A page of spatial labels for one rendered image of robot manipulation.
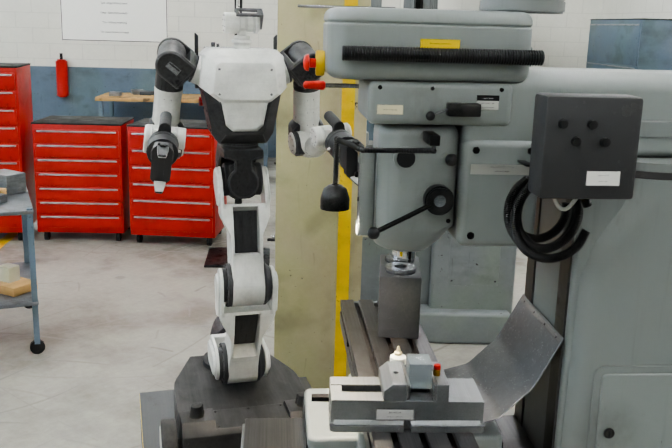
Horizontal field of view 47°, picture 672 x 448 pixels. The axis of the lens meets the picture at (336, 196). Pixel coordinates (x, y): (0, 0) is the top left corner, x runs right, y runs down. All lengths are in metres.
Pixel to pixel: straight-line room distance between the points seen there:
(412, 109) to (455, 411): 0.69
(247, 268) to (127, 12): 8.72
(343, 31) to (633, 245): 0.83
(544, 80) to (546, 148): 0.30
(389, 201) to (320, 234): 1.90
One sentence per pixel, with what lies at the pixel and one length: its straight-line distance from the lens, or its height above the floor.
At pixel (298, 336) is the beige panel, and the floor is 0.35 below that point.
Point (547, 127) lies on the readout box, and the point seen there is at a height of 1.66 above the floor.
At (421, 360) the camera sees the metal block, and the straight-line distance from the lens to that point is 1.82.
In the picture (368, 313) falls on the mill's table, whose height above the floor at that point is 0.96.
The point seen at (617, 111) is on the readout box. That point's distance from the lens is 1.66.
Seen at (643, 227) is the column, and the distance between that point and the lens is 1.94.
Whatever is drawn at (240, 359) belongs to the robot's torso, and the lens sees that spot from 2.72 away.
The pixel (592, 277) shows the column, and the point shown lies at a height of 1.29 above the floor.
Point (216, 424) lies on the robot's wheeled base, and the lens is 2.63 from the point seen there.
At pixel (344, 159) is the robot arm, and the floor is 1.46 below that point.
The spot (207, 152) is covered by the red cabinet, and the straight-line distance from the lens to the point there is 6.43.
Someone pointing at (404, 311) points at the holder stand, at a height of 1.05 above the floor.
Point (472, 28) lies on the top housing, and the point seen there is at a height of 1.85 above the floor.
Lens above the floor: 1.85
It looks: 12 degrees down
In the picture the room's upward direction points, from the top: 2 degrees clockwise
